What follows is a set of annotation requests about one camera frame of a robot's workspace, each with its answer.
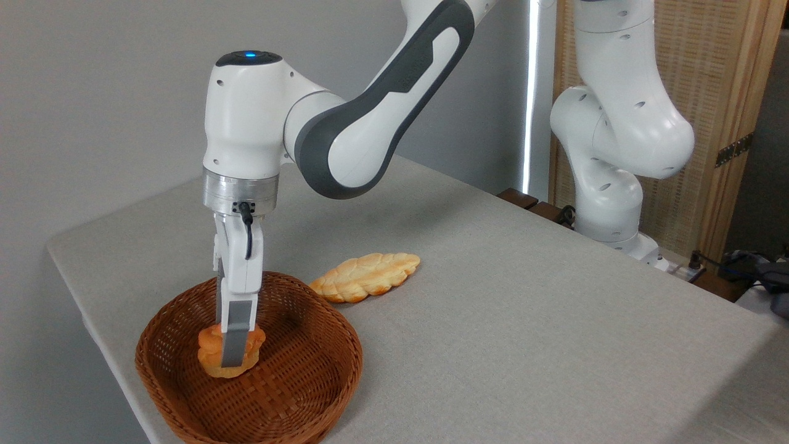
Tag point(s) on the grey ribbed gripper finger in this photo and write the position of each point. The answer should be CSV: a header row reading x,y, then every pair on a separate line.
x,y
219,302
237,333

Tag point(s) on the white gripper body block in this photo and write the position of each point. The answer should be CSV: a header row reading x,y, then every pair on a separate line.
x,y
237,259

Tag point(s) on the round orange bread roll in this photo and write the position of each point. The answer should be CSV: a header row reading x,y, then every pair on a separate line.
x,y
209,354

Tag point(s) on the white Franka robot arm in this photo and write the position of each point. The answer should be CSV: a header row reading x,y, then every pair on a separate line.
x,y
370,105

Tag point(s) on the long braided bread loaf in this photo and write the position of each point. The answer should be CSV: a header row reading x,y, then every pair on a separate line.
x,y
367,276

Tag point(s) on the brown woven wicker basket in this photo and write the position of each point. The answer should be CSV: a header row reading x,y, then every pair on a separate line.
x,y
296,382

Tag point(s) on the dark brown wooden block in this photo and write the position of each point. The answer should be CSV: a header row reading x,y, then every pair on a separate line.
x,y
547,211
516,198
718,287

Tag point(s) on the grey fabric tablecloth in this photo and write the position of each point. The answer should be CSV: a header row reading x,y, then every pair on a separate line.
x,y
524,345

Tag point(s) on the metal screen hinge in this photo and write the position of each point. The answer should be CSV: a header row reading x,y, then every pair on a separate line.
x,y
733,150

